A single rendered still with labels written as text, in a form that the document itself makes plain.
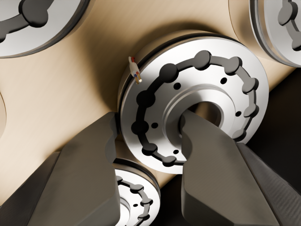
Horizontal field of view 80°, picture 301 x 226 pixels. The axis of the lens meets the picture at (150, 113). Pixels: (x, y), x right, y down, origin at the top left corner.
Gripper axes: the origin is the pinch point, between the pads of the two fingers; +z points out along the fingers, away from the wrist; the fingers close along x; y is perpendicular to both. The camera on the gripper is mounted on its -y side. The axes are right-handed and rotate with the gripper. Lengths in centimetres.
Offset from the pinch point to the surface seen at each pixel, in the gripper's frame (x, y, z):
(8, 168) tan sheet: -11.8, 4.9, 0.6
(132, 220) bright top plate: -1.8, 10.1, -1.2
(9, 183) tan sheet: -12.4, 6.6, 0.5
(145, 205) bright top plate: -0.6, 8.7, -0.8
